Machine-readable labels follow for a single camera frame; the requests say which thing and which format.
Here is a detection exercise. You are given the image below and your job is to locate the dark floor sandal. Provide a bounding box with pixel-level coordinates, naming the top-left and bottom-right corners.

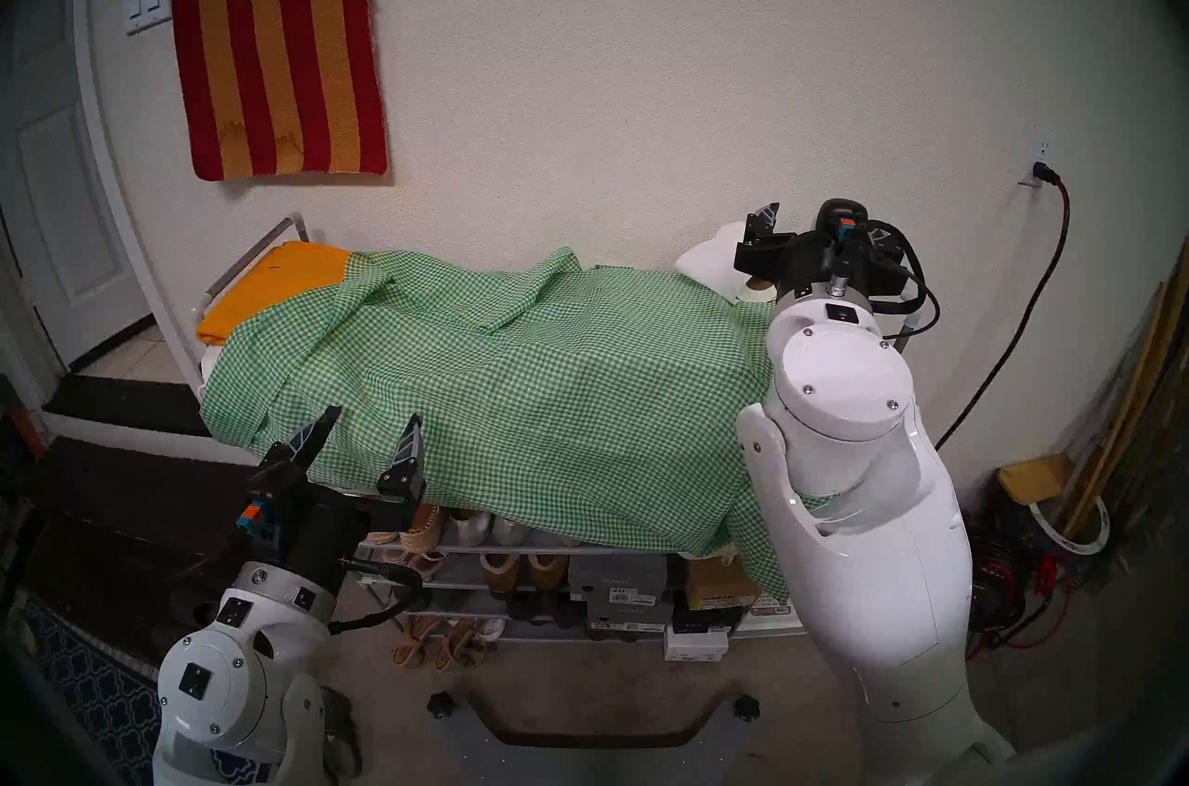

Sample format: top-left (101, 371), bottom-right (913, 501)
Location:
top-left (320, 687), bottom-right (363, 780)

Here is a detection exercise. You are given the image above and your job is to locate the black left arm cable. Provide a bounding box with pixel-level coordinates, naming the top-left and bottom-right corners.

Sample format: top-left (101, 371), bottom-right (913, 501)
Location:
top-left (327, 557), bottom-right (426, 635)

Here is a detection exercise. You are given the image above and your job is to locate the grey shoe box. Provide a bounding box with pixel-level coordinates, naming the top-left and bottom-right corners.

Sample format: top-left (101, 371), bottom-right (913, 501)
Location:
top-left (567, 552), bottom-right (670, 604)
top-left (585, 598), bottom-right (674, 635)

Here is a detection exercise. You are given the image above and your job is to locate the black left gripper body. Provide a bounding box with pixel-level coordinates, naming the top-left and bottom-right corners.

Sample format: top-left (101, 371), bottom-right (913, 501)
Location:
top-left (255, 468), bottom-right (426, 601)

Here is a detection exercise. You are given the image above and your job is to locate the white paper roll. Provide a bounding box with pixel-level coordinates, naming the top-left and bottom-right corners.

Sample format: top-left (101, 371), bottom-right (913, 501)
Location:
top-left (676, 236), bottom-right (781, 304)

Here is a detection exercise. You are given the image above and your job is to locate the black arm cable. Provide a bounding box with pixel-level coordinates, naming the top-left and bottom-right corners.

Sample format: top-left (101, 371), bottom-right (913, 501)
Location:
top-left (327, 557), bottom-right (426, 635)
top-left (869, 221), bottom-right (941, 341)

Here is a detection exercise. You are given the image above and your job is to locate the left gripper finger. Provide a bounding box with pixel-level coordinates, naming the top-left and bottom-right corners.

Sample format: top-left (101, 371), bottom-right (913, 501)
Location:
top-left (375, 415), bottom-right (427, 507)
top-left (260, 405), bottom-right (345, 490)

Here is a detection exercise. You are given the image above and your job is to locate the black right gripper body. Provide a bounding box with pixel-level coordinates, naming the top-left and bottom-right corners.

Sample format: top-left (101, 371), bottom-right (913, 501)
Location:
top-left (776, 232), bottom-right (882, 302)

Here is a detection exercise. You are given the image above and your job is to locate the white wall outlet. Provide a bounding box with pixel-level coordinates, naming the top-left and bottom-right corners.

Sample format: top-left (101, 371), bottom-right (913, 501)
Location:
top-left (1020, 128), bottom-right (1060, 189)

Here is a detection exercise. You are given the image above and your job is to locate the grey metal shoe rack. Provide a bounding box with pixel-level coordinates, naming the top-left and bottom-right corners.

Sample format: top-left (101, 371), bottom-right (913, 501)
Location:
top-left (190, 211), bottom-right (930, 646)

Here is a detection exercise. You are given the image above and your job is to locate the blue patterned rug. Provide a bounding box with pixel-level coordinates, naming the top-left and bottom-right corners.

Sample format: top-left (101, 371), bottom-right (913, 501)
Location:
top-left (23, 597), bottom-right (280, 786)

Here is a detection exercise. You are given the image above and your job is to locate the tan strappy sandal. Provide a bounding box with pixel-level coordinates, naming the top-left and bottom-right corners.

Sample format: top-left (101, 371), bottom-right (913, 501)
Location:
top-left (435, 617), bottom-right (489, 672)
top-left (390, 615), bottom-right (442, 669)

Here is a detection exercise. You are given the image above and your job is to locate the green checked cloth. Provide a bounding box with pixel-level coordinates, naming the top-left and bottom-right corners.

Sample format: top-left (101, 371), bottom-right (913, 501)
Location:
top-left (200, 246), bottom-right (842, 599)

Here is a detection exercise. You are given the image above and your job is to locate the red orange striped wall hanging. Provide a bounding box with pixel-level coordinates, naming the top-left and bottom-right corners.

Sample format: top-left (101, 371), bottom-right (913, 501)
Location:
top-left (170, 0), bottom-right (389, 182)

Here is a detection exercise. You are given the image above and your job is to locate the white panel door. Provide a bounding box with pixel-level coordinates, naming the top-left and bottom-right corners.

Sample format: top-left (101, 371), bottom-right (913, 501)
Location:
top-left (0, 0), bottom-right (154, 372)

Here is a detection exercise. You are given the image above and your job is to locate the large white box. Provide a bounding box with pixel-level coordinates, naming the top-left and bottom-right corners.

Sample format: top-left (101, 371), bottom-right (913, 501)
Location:
top-left (738, 589), bottom-right (807, 638)

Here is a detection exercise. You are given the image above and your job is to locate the black red power cord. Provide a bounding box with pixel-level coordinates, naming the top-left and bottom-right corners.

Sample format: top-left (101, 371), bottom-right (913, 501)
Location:
top-left (934, 162), bottom-right (1071, 451)

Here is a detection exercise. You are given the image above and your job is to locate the dark shoe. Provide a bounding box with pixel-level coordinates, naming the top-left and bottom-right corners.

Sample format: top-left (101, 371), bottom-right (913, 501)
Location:
top-left (506, 589), bottom-right (586, 629)

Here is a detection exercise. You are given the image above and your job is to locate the orange folded towel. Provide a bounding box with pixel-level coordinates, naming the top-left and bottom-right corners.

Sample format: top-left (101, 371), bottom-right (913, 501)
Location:
top-left (195, 241), bottom-right (354, 347)

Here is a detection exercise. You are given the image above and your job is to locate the brown cardboard box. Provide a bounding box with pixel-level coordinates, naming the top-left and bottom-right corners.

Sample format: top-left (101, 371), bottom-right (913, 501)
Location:
top-left (686, 557), bottom-right (763, 611)

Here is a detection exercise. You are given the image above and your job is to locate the yellow plastic dustpan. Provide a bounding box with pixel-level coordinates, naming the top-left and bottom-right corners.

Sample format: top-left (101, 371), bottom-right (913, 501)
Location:
top-left (999, 452), bottom-right (1077, 507)

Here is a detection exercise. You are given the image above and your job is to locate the wooden pole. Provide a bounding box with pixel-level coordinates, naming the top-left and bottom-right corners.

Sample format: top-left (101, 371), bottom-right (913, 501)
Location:
top-left (1087, 241), bottom-right (1189, 516)
top-left (1064, 283), bottom-right (1167, 536)

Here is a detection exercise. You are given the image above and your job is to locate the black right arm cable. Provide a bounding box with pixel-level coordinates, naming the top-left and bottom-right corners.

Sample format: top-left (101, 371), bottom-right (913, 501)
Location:
top-left (869, 221), bottom-right (941, 341)

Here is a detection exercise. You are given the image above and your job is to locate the grey robot base frame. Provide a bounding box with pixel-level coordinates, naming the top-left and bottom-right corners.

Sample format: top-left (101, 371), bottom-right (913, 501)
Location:
top-left (429, 691), bottom-right (761, 786)

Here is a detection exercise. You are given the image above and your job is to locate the small white box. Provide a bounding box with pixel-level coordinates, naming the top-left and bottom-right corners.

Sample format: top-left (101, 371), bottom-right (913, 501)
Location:
top-left (663, 624), bottom-right (730, 663)

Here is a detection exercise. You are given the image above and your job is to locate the black shoe box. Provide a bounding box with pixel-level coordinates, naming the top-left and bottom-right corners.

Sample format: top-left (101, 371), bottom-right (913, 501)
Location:
top-left (671, 598), bottom-right (744, 635)

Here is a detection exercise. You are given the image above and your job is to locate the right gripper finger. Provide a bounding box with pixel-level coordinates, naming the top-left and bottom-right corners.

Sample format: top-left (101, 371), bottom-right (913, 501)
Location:
top-left (871, 225), bottom-right (918, 299)
top-left (734, 201), bottom-right (790, 279)

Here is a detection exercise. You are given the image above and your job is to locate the red floor cable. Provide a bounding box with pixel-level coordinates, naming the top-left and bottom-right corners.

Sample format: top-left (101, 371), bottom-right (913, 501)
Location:
top-left (966, 552), bottom-right (1069, 664)

